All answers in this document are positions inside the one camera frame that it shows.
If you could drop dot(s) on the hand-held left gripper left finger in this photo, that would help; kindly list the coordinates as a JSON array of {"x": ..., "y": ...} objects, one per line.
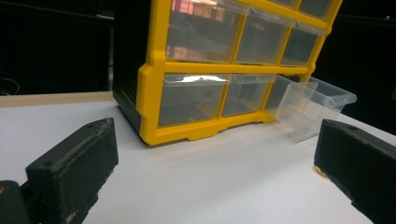
[{"x": 74, "y": 168}]

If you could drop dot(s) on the set of closed clear drawers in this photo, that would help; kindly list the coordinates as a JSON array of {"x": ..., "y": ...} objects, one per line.
[{"x": 193, "y": 102}]

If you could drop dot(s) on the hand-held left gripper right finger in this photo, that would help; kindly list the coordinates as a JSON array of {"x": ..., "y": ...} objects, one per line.
[{"x": 361, "y": 161}]

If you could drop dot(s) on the yellow and black drawer cabinet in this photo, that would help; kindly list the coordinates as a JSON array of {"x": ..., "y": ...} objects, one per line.
[{"x": 150, "y": 93}]

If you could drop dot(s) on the pulled-out clear plastic drawer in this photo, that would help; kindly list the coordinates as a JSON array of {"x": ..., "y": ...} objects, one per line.
[{"x": 308, "y": 109}]

